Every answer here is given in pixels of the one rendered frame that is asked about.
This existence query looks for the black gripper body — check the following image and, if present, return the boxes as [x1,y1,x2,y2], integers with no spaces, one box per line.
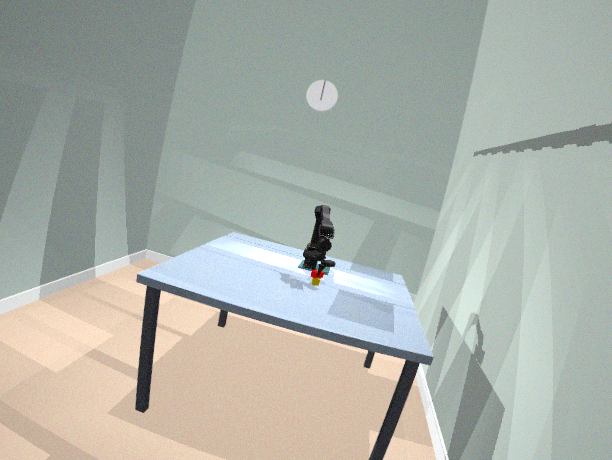
[303,246,336,268]

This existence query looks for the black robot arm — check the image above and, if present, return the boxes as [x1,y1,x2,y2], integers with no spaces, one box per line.
[303,205,334,269]

